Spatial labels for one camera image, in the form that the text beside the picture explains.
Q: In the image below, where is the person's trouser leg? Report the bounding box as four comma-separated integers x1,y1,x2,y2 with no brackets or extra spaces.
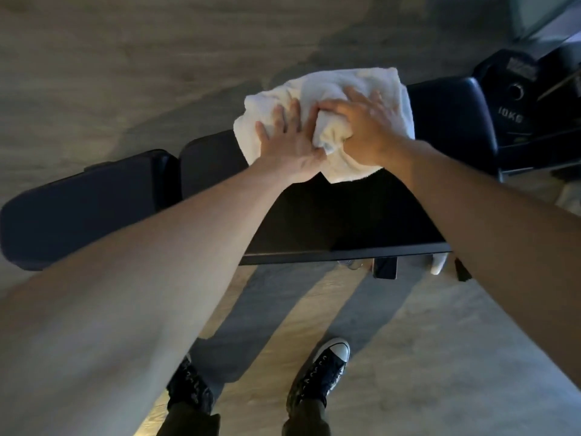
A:
156,401,222,436
281,398,332,436

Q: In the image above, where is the black weight rack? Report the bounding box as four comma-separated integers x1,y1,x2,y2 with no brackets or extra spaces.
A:
497,38,581,183

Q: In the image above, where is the person's right trouser leg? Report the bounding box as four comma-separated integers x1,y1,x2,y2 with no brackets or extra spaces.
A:
281,398,332,436

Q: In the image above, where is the white towel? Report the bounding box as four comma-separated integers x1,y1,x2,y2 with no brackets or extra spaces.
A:
233,67,416,185

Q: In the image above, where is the black weight plate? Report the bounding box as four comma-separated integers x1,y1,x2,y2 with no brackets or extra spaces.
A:
472,48,552,151

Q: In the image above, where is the person's right black sneaker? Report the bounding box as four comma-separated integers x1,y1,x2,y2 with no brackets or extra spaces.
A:
286,338,351,410

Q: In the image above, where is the person's right forearm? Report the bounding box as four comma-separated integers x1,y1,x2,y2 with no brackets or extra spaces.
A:
384,140,581,392

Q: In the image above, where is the person's left forearm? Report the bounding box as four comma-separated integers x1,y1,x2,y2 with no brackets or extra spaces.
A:
0,164,319,436

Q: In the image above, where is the black bench seat pad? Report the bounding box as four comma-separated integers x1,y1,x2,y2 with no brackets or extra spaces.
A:
0,149,181,272

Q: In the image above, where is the black bench back pad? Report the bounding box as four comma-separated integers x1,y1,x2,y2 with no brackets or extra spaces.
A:
179,76,499,265

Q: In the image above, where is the person's right hand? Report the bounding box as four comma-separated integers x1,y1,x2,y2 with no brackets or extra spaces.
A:
317,85,416,168

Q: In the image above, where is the person's left hand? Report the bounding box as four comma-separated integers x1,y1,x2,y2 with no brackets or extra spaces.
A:
249,98,327,184

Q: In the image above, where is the person's left black sneaker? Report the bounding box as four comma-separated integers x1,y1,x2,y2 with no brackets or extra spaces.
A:
166,354,215,415

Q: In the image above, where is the person's left trouser leg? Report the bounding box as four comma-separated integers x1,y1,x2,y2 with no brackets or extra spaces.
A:
156,401,222,436

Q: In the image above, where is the person's black sneaker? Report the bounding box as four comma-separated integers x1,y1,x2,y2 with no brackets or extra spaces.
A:
286,338,351,410
166,354,215,415

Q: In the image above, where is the black metal bench frame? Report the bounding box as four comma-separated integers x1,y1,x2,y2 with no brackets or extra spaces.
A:
240,243,473,283

